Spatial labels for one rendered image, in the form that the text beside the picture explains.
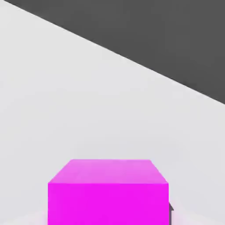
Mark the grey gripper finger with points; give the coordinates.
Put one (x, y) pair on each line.
(170, 215)

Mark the small magenta cube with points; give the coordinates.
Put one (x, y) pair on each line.
(108, 202)

